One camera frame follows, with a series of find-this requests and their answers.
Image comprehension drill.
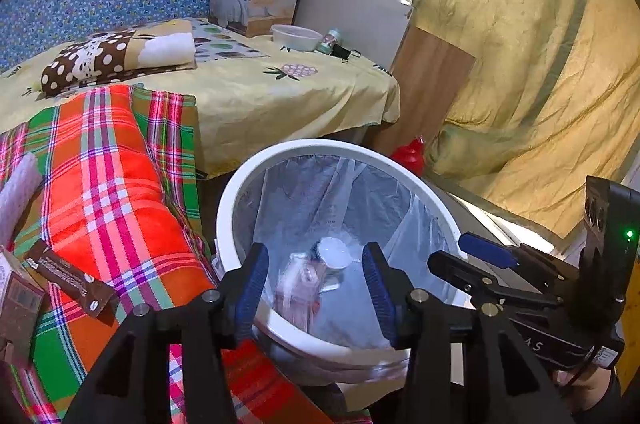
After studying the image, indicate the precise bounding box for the small green jar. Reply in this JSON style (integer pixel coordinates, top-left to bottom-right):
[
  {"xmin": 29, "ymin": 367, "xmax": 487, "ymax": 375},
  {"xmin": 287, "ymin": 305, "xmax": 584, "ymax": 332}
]
[{"xmin": 316, "ymin": 28, "xmax": 342, "ymax": 55}]

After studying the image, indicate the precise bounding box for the pink milk carton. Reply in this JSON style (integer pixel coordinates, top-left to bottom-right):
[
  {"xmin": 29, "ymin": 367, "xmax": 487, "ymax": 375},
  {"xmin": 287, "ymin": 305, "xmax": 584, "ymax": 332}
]
[{"xmin": 273, "ymin": 252, "xmax": 328, "ymax": 332}]

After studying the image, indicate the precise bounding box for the yellow bed sheet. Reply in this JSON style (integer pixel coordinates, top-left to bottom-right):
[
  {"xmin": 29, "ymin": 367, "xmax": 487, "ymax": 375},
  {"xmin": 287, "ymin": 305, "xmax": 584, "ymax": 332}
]
[{"xmin": 0, "ymin": 17, "xmax": 402, "ymax": 179}]

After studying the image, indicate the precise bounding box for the wooden board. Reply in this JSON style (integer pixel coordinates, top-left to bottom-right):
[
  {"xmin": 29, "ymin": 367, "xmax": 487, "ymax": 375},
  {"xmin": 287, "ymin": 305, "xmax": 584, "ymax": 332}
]
[{"xmin": 363, "ymin": 26, "xmax": 475, "ymax": 155}]

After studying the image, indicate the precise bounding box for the red bottle on floor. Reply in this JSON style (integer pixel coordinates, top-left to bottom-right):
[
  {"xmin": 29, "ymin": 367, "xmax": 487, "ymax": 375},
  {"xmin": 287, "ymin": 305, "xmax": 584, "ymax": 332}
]
[{"xmin": 390, "ymin": 136, "xmax": 425, "ymax": 177}]

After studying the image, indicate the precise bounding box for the brown polka dot pillow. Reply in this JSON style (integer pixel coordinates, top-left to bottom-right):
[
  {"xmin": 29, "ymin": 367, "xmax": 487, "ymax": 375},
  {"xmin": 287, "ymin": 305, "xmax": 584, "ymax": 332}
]
[{"xmin": 37, "ymin": 19, "xmax": 196, "ymax": 97}]

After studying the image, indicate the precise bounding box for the purple milk carton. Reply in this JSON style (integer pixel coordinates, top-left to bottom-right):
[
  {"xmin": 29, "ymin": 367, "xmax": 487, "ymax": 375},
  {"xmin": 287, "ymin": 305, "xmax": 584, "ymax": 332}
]
[{"xmin": 0, "ymin": 249, "xmax": 46, "ymax": 369}]

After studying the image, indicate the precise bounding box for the brown snack wrapper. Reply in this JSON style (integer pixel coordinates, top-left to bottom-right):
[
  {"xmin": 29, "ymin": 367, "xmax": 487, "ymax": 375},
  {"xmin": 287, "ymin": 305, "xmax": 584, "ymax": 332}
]
[{"xmin": 25, "ymin": 239, "xmax": 119, "ymax": 324}]

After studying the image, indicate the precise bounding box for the white trash bin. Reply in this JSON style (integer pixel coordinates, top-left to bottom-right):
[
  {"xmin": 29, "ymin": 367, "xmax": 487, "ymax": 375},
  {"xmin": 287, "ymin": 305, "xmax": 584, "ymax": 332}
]
[{"xmin": 214, "ymin": 139, "xmax": 466, "ymax": 385}]

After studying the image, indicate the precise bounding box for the white plastic bowl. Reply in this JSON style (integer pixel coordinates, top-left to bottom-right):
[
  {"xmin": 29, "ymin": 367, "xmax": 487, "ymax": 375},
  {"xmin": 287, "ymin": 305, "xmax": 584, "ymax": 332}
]
[{"xmin": 271, "ymin": 25, "xmax": 323, "ymax": 52}]

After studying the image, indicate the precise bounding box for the plaid tablecloth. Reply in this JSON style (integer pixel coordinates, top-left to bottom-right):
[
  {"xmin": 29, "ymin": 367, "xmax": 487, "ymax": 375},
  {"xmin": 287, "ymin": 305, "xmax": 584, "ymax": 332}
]
[{"xmin": 0, "ymin": 83, "xmax": 371, "ymax": 424}]

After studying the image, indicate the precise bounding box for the right hand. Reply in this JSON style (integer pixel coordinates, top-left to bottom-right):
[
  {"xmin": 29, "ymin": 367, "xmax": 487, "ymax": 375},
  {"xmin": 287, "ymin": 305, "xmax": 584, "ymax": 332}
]
[{"xmin": 552, "ymin": 366, "xmax": 617, "ymax": 413}]

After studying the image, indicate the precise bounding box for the yellow curtain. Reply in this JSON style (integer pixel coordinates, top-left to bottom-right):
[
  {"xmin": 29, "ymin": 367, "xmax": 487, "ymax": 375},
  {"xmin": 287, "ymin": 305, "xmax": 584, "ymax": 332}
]
[{"xmin": 413, "ymin": 0, "xmax": 639, "ymax": 238}]

